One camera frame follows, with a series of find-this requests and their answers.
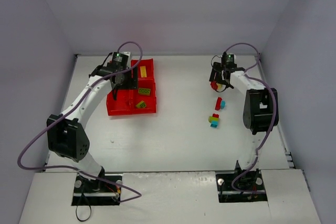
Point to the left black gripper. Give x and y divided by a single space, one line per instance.
134 77

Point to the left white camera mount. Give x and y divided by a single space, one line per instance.
126 56

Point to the green lego brick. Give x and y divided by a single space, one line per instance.
144 91

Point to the green red blue lego cluster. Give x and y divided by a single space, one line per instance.
214 120

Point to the red lego with blue brick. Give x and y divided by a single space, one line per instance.
220 104

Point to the red yellow green lego stack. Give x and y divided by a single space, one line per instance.
216 86

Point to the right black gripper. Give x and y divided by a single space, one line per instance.
219 74

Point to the yellow long lego brick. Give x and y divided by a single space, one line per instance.
143 72

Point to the small green lego piece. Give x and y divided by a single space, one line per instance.
141 105

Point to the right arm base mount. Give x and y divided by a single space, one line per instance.
249 188

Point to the red four-compartment bin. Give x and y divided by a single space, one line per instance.
127 99

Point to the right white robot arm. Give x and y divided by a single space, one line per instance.
260 113

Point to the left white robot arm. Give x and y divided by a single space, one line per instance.
66 132

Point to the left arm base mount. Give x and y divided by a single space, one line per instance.
95 193

